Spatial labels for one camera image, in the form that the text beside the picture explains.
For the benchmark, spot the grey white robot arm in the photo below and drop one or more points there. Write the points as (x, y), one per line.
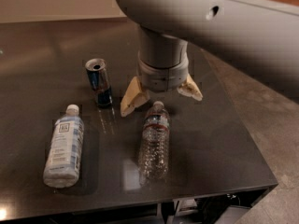
(258, 37)

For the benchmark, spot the white labelled plastic bottle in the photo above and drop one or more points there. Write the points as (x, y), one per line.
(63, 163)

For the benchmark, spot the blue silver energy drink can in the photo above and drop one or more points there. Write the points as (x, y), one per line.
(99, 80)

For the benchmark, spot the clear plastic water bottle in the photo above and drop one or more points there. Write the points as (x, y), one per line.
(153, 157)

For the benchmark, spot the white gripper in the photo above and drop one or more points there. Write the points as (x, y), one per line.
(163, 76)

